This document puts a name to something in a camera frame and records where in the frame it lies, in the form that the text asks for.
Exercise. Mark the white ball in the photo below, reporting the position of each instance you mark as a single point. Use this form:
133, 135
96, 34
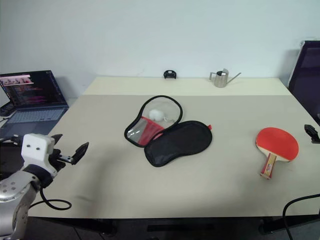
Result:
156, 115

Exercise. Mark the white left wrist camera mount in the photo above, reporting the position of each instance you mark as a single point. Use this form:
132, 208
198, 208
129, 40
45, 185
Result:
35, 150

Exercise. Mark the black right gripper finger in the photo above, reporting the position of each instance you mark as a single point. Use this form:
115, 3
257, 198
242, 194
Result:
313, 132

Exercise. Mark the black mesh office chair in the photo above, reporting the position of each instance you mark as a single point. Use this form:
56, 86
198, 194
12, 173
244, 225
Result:
307, 75

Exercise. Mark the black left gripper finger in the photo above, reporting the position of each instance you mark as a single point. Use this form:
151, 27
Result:
80, 152
57, 138

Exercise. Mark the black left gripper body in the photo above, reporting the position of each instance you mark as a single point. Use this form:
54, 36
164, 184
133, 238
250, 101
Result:
57, 161

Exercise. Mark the red table tennis paddle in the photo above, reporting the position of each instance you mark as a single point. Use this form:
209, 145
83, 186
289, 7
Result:
277, 142

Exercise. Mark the black device beside laptop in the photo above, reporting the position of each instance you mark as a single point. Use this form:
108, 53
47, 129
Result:
6, 110

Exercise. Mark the black red paddle case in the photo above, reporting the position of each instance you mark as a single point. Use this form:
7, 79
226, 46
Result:
180, 142

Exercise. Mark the small black clamp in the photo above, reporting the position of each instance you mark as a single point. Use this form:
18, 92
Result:
170, 74

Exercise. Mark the steel watering can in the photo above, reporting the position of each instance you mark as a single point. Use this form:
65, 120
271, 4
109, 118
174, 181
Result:
222, 79

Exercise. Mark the dark blue open laptop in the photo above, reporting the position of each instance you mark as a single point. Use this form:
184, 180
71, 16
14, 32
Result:
35, 110

